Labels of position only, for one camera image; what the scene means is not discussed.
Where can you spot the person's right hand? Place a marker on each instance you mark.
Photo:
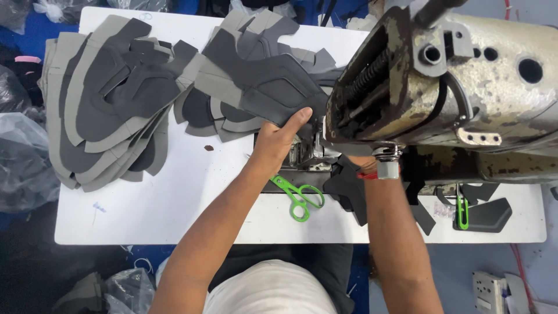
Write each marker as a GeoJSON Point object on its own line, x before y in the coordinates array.
{"type": "Point", "coordinates": [362, 163]}

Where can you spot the person's left hand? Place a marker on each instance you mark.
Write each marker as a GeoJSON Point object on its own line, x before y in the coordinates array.
{"type": "Point", "coordinates": [272, 146]}

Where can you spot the dark grey shoe piece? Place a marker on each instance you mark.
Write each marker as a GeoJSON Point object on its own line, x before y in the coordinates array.
{"type": "Point", "coordinates": [270, 83]}

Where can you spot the red wristband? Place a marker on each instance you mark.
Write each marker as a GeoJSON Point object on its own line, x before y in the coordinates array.
{"type": "Point", "coordinates": [368, 175]}

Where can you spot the black fabric shoe part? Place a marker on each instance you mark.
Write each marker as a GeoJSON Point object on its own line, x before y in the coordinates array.
{"type": "Point", "coordinates": [348, 192]}

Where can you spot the green scissors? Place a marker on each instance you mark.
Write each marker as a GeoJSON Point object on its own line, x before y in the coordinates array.
{"type": "Point", "coordinates": [301, 196]}

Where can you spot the black fabric strip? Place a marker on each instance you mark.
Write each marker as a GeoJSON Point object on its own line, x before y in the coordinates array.
{"type": "Point", "coordinates": [422, 213]}

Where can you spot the small clear plastic packet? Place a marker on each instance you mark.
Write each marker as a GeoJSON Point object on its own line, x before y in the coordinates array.
{"type": "Point", "coordinates": [444, 210]}

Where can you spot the green thread snips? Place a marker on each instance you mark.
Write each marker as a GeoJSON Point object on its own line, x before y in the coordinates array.
{"type": "Point", "coordinates": [463, 213]}

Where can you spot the worn beige sewing machine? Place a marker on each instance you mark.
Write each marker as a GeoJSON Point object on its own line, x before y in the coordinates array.
{"type": "Point", "coordinates": [436, 78]}

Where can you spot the small heap of grey uppers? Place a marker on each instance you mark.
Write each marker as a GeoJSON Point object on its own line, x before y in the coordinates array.
{"type": "Point", "coordinates": [261, 30]}

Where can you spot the small dark grey cut piece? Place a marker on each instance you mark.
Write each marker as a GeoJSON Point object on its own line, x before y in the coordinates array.
{"type": "Point", "coordinates": [479, 192]}

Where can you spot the dark grey moulded shoe panel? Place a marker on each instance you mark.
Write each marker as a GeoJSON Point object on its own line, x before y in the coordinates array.
{"type": "Point", "coordinates": [488, 216]}

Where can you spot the person's white shirt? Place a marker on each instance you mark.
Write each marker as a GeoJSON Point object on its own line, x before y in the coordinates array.
{"type": "Point", "coordinates": [270, 290]}

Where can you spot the large stack of grey uppers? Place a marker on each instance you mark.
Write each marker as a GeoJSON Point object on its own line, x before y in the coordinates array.
{"type": "Point", "coordinates": [109, 104]}

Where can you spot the white metal pedal box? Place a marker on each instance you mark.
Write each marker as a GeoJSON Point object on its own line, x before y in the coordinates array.
{"type": "Point", "coordinates": [490, 292]}

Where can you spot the crumpled grey plastic bag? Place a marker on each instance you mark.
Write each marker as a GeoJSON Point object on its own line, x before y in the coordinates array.
{"type": "Point", "coordinates": [128, 290]}

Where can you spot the large clear plastic bag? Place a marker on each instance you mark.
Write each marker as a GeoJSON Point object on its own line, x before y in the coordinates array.
{"type": "Point", "coordinates": [24, 165]}

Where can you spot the plastic bag with white stuffing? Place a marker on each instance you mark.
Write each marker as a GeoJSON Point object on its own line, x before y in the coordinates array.
{"type": "Point", "coordinates": [56, 9]}

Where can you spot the dark plastic bag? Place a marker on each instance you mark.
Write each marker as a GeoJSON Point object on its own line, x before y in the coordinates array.
{"type": "Point", "coordinates": [12, 89]}

